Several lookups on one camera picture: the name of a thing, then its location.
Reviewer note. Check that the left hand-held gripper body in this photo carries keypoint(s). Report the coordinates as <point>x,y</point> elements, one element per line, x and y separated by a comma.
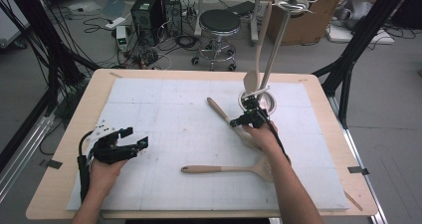
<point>112,151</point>

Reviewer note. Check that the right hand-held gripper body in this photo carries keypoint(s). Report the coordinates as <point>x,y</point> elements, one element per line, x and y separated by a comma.
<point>258,117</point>

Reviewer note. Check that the wooden spoon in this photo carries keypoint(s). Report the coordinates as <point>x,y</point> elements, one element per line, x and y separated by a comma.
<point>251,81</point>

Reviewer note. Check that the plain wooden spatula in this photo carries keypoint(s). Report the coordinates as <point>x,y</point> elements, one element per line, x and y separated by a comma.
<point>219,110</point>

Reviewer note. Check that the slotted wooden spatula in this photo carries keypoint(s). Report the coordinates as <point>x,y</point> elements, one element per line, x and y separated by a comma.
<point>215,168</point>

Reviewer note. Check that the metal utensil rack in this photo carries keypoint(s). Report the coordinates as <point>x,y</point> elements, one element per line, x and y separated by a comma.
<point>278,41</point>

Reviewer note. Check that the person's right hand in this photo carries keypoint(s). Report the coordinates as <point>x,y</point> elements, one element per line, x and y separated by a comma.
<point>265,139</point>

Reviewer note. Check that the person's left hand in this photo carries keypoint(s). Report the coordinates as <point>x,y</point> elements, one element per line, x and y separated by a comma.
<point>106,176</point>

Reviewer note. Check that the white foam mat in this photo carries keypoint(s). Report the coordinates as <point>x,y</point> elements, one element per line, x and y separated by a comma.
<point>166,117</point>

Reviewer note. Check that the light wooden table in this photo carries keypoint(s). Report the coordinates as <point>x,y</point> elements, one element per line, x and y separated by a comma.
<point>97,94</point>

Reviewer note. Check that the black tape strip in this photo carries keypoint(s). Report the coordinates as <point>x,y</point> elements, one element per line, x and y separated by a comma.
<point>358,170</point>
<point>51,164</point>

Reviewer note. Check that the black round stool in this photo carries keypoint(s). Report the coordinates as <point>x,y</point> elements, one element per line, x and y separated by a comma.
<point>219,21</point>

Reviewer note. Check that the large cardboard box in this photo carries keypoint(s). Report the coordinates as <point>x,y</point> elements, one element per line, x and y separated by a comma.
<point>308,26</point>

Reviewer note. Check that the small white device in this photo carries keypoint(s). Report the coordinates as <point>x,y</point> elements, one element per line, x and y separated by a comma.
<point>121,36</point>

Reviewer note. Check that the white power strip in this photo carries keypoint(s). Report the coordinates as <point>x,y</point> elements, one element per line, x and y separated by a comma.
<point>115,23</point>

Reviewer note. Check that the white flat board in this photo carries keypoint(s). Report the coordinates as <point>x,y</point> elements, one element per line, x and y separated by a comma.
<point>341,35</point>

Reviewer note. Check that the wide black computer tower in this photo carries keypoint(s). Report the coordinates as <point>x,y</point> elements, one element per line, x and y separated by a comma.
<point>146,15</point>

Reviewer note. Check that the narrow black computer tower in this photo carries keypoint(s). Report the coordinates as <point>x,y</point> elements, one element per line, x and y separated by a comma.
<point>172,8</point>

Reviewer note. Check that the grey bag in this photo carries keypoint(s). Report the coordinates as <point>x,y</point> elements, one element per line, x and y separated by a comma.
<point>355,11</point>

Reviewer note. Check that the aluminium rail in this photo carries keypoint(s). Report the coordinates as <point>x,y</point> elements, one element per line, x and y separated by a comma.
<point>23,157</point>

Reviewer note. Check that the black frame post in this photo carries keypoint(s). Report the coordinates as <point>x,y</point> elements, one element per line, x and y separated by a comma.
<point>42,35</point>
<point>373,18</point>

